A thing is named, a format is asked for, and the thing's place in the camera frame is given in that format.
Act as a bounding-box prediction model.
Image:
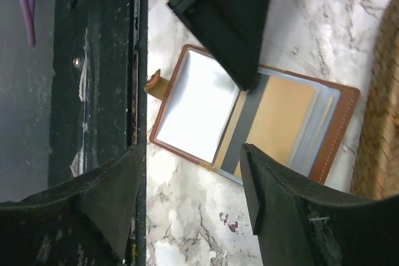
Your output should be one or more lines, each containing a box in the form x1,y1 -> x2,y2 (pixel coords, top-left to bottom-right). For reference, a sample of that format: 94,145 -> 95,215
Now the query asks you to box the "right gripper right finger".
240,144 -> 398,265

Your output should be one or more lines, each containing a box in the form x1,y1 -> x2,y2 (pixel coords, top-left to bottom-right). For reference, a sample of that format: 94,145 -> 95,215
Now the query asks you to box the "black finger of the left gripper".
168,0 -> 270,90

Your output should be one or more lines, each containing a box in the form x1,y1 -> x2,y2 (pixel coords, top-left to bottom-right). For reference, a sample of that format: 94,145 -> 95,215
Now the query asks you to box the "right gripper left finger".
1,146 -> 145,265

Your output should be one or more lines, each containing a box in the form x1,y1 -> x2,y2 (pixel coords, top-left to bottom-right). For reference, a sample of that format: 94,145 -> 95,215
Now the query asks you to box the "brown leather card holder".
145,44 -> 360,183

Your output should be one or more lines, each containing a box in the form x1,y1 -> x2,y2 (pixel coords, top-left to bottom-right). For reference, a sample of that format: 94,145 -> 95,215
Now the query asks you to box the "gold credit card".
214,74 -> 318,184

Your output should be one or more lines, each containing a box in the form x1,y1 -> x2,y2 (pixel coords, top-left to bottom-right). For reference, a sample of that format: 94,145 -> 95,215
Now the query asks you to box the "woven wicker divided tray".
350,0 -> 398,199

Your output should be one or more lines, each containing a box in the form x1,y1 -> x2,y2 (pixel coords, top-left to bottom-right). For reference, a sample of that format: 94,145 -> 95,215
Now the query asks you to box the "black mounting rail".
49,0 -> 148,265

